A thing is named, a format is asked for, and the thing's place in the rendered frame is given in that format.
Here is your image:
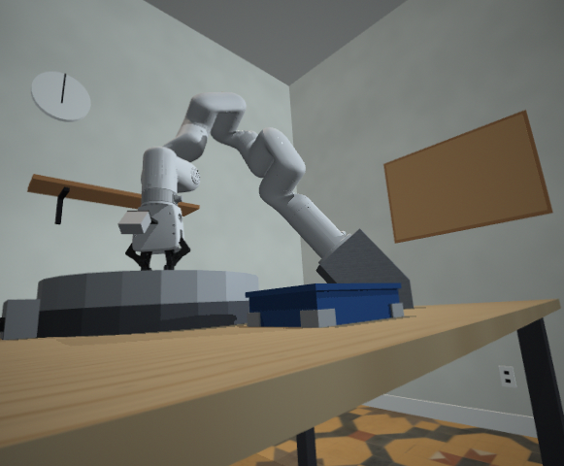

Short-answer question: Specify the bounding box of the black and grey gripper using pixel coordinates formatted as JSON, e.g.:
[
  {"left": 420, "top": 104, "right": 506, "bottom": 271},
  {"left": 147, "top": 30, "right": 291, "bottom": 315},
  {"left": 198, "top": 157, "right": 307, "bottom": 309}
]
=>
[{"left": 125, "top": 201, "right": 190, "bottom": 271}]

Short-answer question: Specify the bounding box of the blue crate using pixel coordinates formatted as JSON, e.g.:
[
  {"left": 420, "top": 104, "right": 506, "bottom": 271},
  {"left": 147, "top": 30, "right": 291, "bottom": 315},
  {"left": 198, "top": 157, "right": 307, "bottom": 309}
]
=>
[{"left": 246, "top": 283, "right": 404, "bottom": 328}]

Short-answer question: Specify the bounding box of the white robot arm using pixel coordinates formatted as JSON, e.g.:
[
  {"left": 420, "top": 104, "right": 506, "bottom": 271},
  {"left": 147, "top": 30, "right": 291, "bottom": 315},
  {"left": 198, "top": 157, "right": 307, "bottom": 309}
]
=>
[{"left": 118, "top": 92, "right": 351, "bottom": 264}]

